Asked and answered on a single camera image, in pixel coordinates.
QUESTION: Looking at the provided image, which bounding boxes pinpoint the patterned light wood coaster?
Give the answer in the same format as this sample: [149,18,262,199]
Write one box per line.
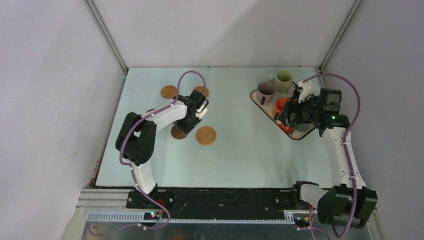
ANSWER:
[195,126,217,146]

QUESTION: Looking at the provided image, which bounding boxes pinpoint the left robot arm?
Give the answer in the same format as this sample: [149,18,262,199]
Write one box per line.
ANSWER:
[115,90,209,208]

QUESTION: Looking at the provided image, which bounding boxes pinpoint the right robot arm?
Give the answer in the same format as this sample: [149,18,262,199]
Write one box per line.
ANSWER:
[275,87,378,229]

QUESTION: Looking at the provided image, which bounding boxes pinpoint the blue mug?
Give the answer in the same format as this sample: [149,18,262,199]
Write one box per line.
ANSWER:
[312,95,320,105]

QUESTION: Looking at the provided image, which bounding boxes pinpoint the dark green mug front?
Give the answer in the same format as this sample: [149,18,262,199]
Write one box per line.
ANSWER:
[293,123,314,133]

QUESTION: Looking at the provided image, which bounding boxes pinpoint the orange mug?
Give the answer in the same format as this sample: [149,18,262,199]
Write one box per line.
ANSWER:
[273,97,290,117]

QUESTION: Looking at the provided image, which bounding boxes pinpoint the light green mug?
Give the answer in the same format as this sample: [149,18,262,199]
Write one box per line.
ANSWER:
[267,70,293,93]

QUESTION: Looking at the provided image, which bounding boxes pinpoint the wooden serving tray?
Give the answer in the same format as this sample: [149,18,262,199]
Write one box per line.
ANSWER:
[250,86,315,140]

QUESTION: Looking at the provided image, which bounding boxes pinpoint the mauve mug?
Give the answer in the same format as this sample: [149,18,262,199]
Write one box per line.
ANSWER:
[256,81,276,105]

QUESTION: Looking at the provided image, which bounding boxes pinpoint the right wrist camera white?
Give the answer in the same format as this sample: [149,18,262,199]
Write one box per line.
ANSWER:
[296,80,314,104]

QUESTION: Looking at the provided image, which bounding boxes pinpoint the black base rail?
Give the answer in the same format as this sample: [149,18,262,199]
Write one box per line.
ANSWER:
[126,187,309,221]

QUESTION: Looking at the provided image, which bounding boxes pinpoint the aluminium frame rail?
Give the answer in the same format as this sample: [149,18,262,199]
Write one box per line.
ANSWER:
[77,186,378,229]

